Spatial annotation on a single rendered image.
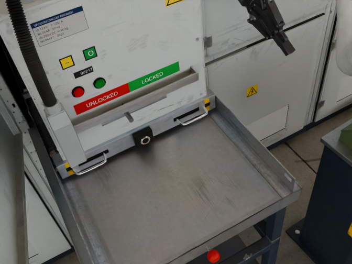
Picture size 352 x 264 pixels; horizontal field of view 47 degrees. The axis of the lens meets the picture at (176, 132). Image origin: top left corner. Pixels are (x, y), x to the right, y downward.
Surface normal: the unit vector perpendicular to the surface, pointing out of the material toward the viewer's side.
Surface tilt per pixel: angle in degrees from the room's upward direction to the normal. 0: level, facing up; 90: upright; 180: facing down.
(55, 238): 90
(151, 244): 0
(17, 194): 0
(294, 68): 90
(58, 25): 90
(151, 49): 90
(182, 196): 0
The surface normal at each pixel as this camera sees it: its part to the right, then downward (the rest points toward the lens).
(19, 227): -0.10, -0.66
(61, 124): 0.36, 0.22
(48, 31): 0.48, 0.62
